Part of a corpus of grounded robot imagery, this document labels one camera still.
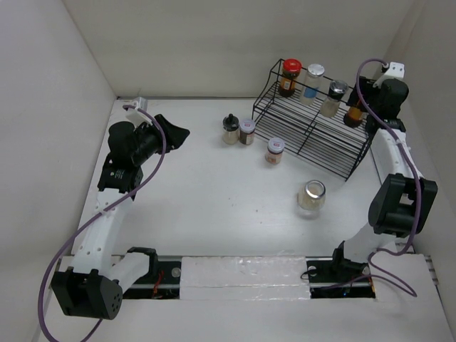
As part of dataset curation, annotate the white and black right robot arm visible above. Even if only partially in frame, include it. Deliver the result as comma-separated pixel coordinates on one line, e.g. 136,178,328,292
328,76,437,284

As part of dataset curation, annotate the silver lid blue label shaker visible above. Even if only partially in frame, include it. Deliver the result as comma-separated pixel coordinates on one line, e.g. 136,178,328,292
300,63,325,105

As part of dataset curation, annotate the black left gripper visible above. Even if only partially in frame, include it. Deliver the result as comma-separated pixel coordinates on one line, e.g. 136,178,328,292
132,115,188,165

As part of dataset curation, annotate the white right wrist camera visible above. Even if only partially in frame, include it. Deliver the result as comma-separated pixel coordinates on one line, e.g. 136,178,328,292
373,62,405,88

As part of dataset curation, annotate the white lid orange spice jar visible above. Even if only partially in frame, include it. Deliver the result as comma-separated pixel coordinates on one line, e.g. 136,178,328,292
265,137,285,165

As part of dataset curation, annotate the wide clear glass jar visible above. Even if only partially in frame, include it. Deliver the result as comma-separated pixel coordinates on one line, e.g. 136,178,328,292
297,180,326,219

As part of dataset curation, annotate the red lid chili jar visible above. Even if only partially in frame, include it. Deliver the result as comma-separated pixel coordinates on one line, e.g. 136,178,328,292
343,104,364,128
279,58,302,98

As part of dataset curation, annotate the white lid dark spice jar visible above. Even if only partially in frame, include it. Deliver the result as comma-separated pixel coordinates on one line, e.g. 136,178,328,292
239,119,256,145

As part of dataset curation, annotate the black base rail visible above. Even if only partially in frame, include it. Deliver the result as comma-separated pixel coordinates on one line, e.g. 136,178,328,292
124,256,373,301

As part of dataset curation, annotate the black wire rack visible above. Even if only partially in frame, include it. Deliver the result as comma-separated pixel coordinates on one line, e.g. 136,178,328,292
252,58,372,180

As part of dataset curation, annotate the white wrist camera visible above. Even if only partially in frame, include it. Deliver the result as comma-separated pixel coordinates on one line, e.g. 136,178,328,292
373,62,405,88
124,97,149,126

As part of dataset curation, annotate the black collar pepper shaker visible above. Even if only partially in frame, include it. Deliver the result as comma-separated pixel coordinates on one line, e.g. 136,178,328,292
320,80,348,118

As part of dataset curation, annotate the black knob grinder jar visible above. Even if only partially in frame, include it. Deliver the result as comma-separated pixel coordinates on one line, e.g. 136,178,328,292
222,113,239,145

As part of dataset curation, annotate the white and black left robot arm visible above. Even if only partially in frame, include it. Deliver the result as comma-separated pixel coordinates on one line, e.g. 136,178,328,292
51,115,190,320

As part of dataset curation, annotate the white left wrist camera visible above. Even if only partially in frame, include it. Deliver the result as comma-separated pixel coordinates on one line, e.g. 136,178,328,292
124,97,149,126

